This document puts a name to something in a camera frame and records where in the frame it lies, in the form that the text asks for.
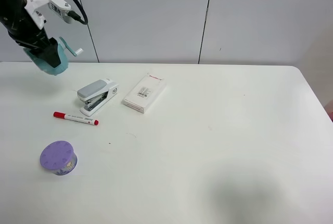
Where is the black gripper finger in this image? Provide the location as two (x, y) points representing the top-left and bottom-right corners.
(30, 37), (61, 69)

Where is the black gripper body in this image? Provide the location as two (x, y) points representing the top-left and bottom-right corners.
(1, 0), (51, 50)

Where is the teal crank pencil sharpener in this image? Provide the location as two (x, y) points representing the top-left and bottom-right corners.
(23, 37), (83, 75)

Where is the white and grey stapler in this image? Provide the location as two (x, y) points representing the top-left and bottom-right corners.
(77, 78), (119, 117)

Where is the red and white marker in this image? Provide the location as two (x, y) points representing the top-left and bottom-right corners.
(53, 112), (99, 126)

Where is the white rectangular box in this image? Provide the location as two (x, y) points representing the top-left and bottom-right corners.
(122, 73), (166, 114)

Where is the purple lidded round container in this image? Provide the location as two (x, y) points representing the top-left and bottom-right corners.
(40, 141), (78, 176)

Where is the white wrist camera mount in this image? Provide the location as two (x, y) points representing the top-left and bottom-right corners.
(24, 0), (72, 30)

